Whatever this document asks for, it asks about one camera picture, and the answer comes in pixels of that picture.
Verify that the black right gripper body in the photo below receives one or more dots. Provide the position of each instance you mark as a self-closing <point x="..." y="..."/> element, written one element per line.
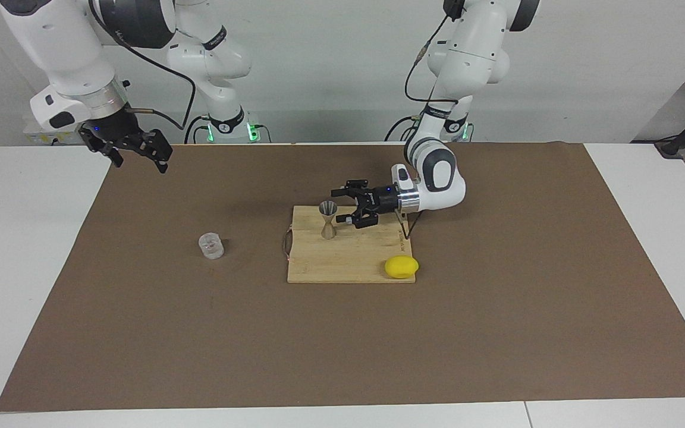
<point x="113" y="131"/>

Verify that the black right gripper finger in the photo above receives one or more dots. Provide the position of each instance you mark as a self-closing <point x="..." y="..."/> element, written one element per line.
<point x="157" y="147"/>
<point x="108" y="151"/>

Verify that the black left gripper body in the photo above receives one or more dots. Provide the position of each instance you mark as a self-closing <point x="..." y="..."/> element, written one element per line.
<point x="387" y="199"/>

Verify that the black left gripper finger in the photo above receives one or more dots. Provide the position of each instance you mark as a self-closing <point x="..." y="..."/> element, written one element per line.
<point x="357" y="187"/>
<point x="363" y="218"/>

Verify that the steel double jigger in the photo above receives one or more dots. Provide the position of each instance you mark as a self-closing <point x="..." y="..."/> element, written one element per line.
<point x="328" y="223"/>

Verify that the small clear glass cup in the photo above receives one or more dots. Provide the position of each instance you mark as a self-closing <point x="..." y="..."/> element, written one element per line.
<point x="211" y="246"/>

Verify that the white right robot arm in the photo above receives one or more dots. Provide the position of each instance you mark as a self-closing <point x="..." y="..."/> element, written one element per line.
<point x="57" y="47"/>

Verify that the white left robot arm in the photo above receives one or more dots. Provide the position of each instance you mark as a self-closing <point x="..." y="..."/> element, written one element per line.
<point x="467" y="53"/>

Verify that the bamboo cutting board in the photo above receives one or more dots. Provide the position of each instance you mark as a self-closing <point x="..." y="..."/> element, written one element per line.
<point x="342" y="255"/>

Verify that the yellow lemon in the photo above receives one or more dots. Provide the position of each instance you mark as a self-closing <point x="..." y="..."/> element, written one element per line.
<point x="402" y="267"/>

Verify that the white power strip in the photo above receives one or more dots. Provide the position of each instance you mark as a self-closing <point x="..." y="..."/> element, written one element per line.
<point x="36" y="138"/>

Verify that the brown table mat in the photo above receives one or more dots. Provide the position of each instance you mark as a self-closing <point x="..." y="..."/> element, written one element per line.
<point x="342" y="345"/>

